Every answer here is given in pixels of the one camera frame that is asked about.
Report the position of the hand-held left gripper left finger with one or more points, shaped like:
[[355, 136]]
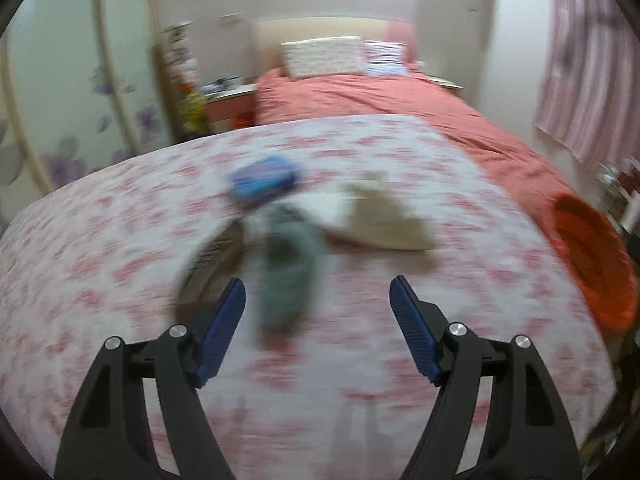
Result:
[[220, 330]]

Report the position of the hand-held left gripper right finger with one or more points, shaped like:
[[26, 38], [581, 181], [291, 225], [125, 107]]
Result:
[[415, 330]]

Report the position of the grey blue cloth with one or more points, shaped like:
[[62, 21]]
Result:
[[287, 270]]

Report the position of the orange plastic basket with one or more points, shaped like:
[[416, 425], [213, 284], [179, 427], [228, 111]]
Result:
[[590, 260]]

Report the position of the brown striped sock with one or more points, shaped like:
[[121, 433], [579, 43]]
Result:
[[210, 260]]

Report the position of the beige cloth item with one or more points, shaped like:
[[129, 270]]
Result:
[[385, 225]]

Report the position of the pink floral tablecloth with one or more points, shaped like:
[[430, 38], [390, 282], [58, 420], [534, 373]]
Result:
[[125, 240]]

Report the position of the white cloth piece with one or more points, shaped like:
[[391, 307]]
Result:
[[320, 207]]

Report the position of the blue folded cloth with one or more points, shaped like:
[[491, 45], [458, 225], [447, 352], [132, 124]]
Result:
[[265, 180]]

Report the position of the yellow plush toy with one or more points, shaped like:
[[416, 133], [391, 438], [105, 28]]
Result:
[[194, 110]]

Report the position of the pink and white nightstand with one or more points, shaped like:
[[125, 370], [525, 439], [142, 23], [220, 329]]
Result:
[[230, 105]]

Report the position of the salmon duvet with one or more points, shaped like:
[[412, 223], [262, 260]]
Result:
[[400, 105]]

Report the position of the pink striped pillow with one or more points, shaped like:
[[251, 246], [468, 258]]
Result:
[[385, 57]]

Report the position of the hanging plush toys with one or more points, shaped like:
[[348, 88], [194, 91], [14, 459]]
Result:
[[180, 55]]

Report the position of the floral wardrobe sliding door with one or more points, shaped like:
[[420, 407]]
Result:
[[75, 85]]

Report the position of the white floral pillow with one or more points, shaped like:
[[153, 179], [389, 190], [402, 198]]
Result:
[[322, 57]]

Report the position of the beige bed headboard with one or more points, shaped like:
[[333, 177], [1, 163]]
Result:
[[320, 27]]

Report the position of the pink curtain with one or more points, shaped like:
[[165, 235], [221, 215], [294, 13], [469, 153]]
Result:
[[590, 60]]

